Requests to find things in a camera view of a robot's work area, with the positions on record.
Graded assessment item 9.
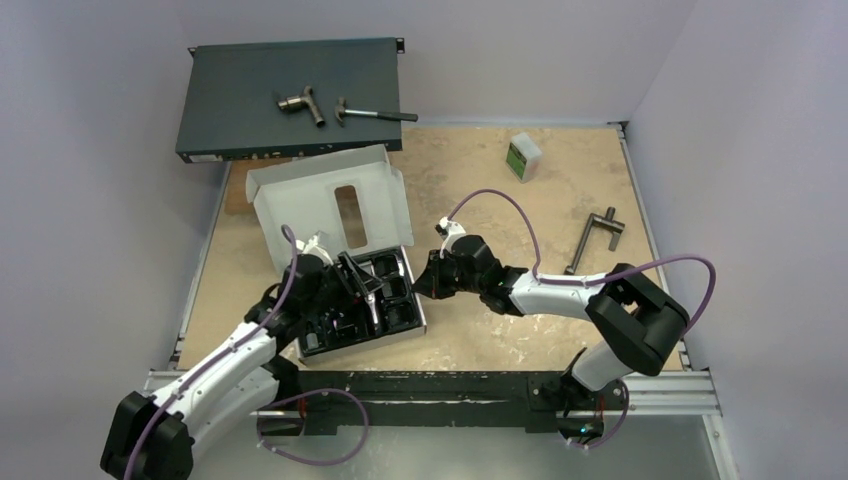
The white foam block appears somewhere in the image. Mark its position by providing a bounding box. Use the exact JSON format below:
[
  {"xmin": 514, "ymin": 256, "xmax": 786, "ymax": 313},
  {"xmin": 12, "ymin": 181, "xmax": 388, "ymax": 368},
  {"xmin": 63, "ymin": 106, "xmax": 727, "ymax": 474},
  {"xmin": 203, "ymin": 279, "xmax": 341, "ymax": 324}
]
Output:
[{"xmin": 505, "ymin": 132, "xmax": 543, "ymax": 183}]

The small claw hammer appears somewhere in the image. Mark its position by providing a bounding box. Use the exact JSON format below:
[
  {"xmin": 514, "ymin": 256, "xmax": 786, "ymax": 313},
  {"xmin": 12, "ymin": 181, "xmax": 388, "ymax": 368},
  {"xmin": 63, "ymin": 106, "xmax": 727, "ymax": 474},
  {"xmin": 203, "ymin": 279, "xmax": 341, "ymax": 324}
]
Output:
[{"xmin": 334, "ymin": 97, "xmax": 419, "ymax": 126}]

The dark rack-mount equipment case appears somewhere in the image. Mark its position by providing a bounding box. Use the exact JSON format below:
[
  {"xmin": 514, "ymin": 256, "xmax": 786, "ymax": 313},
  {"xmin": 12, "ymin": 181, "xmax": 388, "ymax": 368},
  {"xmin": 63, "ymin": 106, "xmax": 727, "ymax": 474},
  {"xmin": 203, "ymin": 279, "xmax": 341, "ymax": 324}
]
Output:
[{"xmin": 175, "ymin": 37, "xmax": 405, "ymax": 164}]

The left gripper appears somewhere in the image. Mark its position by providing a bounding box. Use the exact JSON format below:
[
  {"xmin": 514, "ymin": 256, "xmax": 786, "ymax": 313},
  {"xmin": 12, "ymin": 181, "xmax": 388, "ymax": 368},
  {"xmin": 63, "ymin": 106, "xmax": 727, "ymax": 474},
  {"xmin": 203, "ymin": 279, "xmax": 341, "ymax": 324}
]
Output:
[{"xmin": 301, "ymin": 252, "xmax": 382, "ymax": 316}]

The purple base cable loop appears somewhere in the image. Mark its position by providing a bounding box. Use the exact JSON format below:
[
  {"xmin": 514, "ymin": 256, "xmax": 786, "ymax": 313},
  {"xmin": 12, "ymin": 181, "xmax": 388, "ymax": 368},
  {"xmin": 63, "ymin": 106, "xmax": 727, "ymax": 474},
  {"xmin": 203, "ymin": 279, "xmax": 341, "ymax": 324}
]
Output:
[{"xmin": 256, "ymin": 388, "xmax": 369, "ymax": 466}]

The wooden board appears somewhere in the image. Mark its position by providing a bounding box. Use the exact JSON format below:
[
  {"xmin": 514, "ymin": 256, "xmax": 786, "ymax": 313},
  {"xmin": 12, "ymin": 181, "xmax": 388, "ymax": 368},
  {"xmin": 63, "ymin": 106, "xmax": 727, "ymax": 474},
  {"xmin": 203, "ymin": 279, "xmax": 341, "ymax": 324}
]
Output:
[{"xmin": 225, "ymin": 150, "xmax": 390, "ymax": 218}]

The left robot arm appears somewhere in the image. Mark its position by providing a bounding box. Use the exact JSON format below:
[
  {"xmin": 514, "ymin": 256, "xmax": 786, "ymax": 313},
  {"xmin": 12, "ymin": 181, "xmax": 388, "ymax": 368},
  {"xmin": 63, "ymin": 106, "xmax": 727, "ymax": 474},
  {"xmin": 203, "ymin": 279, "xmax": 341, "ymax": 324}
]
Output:
[{"xmin": 99, "ymin": 253, "xmax": 382, "ymax": 479}]

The black plastic insert tray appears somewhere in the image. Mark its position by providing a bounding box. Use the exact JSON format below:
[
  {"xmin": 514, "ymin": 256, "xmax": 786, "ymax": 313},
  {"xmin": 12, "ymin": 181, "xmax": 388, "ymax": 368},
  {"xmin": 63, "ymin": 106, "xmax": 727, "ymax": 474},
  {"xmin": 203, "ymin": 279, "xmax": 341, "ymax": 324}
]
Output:
[{"xmin": 296, "ymin": 246, "xmax": 427, "ymax": 364}]

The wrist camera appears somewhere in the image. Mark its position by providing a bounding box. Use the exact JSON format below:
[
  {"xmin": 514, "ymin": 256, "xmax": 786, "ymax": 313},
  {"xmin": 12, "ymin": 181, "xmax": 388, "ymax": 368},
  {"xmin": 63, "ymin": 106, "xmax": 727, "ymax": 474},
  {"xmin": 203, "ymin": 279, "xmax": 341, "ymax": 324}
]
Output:
[
  {"xmin": 297, "ymin": 231, "xmax": 334, "ymax": 265},
  {"xmin": 435, "ymin": 217, "xmax": 467, "ymax": 249}
]

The metal pipe tee fitting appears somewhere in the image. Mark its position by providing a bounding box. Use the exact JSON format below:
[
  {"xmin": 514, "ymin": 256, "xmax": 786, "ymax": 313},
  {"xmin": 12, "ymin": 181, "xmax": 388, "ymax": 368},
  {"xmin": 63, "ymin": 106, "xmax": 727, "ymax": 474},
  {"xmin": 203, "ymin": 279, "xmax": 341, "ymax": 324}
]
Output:
[{"xmin": 274, "ymin": 85, "xmax": 326, "ymax": 128}]

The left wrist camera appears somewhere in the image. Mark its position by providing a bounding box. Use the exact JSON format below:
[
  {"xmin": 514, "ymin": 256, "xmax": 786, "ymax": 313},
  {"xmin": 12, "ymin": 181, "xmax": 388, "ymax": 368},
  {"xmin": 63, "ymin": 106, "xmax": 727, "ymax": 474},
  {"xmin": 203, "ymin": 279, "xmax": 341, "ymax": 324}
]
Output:
[{"xmin": 297, "ymin": 231, "xmax": 334, "ymax": 265}]

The black silver hair clipper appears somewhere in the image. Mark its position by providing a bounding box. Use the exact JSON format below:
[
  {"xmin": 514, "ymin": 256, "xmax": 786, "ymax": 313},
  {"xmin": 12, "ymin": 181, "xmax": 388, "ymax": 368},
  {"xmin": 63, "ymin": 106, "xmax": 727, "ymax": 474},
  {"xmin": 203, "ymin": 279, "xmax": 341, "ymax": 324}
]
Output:
[{"xmin": 365, "ymin": 293, "xmax": 383, "ymax": 335}]

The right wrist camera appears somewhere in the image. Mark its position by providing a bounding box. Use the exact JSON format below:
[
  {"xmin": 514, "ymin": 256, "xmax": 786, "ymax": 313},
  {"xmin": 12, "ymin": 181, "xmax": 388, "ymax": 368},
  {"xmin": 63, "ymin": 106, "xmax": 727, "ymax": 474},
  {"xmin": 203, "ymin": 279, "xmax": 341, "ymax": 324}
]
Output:
[{"xmin": 435, "ymin": 217, "xmax": 467, "ymax": 249}]

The white hair clipper kit box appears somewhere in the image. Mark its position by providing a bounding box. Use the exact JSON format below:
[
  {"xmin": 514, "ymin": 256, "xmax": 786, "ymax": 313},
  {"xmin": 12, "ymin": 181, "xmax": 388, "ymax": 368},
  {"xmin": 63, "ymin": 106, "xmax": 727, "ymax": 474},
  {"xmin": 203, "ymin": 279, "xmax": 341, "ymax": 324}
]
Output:
[{"xmin": 246, "ymin": 146, "xmax": 426, "ymax": 363}]

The metal clamp tool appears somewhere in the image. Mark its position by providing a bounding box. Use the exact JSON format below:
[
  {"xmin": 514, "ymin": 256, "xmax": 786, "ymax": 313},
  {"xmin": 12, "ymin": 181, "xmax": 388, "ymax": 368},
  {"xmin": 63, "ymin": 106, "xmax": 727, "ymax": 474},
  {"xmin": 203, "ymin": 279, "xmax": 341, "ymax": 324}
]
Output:
[{"xmin": 564, "ymin": 206, "xmax": 626, "ymax": 278}]

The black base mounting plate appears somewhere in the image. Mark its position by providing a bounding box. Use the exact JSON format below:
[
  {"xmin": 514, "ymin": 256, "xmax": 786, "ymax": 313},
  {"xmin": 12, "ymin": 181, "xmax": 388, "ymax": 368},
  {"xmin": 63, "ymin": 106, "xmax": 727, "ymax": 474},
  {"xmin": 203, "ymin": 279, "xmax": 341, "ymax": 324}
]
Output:
[{"xmin": 258, "ymin": 371, "xmax": 628, "ymax": 440}]

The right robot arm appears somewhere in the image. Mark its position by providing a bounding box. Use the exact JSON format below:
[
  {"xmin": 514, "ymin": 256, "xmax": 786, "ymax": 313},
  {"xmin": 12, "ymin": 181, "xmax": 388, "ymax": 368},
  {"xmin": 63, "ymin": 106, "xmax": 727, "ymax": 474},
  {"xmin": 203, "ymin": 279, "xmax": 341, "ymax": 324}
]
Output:
[{"xmin": 413, "ymin": 235, "xmax": 690, "ymax": 407}]

